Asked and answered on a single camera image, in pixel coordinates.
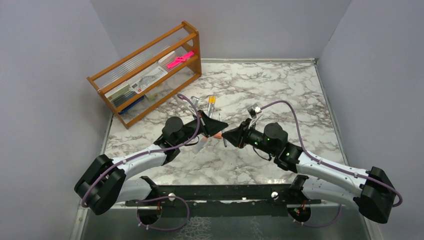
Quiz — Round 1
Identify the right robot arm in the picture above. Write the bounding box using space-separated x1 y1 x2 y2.
222 118 396 224

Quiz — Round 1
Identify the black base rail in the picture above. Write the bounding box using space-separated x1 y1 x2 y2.
125 184 321 218

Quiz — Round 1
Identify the white digital scale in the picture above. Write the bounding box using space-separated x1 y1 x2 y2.
126 63 168 94

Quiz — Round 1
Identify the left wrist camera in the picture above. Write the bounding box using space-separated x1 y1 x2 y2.
188 96 200 110

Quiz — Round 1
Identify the white grey pen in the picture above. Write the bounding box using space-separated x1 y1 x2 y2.
218 113 228 148

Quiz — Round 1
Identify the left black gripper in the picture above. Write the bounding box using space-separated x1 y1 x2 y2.
174 110 228 146

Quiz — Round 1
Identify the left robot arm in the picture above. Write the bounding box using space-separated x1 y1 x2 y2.
74 110 229 215

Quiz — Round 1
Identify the white pen yellow end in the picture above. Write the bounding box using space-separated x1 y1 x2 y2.
209 95 217 117

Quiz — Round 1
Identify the green white box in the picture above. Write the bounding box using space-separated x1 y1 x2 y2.
104 81 131 107

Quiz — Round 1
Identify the wooden rack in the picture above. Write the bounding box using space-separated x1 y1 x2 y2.
87 21 202 129

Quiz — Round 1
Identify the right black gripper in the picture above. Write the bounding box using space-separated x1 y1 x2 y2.
221 118 277 156

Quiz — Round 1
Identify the orange tip white marker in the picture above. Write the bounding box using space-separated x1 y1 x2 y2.
192 137 209 154

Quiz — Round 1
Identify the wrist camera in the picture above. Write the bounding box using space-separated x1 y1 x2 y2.
247 103 262 128
188 96 200 110

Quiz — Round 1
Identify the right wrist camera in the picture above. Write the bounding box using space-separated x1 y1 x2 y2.
247 103 262 128

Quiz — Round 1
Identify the pink tool on rack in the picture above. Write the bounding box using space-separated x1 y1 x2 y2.
166 51 195 69

